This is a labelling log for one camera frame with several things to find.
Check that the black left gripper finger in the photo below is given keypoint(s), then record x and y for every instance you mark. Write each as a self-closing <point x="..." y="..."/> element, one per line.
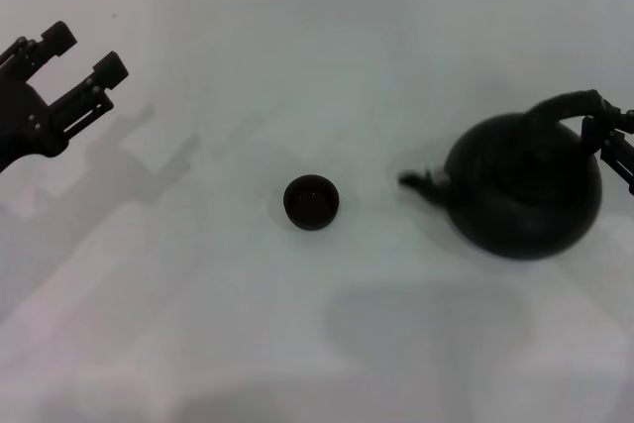
<point x="110" y="71"/>
<point x="58" y="39"/>

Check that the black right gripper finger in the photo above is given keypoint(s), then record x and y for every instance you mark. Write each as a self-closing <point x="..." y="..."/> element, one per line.
<point x="619" y="155"/>
<point x="625" y="121"/>

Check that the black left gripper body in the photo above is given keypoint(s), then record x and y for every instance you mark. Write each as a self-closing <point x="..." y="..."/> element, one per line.
<point x="22" y="121"/>

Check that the small dark brown teacup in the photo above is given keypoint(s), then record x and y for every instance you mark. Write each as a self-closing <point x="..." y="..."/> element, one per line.
<point x="311" y="202"/>

